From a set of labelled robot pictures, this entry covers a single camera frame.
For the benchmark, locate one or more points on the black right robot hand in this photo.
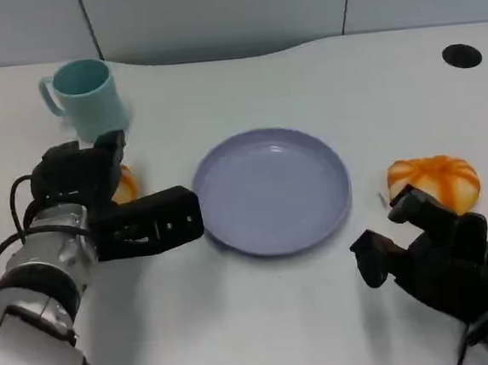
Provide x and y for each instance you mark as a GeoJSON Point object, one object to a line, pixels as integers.
{"type": "Point", "coordinates": [452, 267]}

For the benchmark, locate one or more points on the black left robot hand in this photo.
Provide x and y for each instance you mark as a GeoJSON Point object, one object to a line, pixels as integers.
{"type": "Point", "coordinates": [76, 176]}

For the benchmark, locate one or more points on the orange and white bread roll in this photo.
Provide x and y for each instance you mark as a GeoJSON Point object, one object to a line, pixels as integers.
{"type": "Point", "coordinates": [128, 186]}
{"type": "Point", "coordinates": [440, 178]}

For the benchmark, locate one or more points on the pale green mug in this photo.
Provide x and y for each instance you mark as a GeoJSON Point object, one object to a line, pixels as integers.
{"type": "Point", "coordinates": [89, 102]}

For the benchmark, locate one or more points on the lilac plate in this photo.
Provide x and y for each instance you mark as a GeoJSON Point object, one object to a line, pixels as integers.
{"type": "Point", "coordinates": [275, 192]}

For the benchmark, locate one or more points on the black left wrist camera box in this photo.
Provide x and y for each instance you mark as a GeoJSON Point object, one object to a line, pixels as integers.
{"type": "Point", "coordinates": [153, 220]}

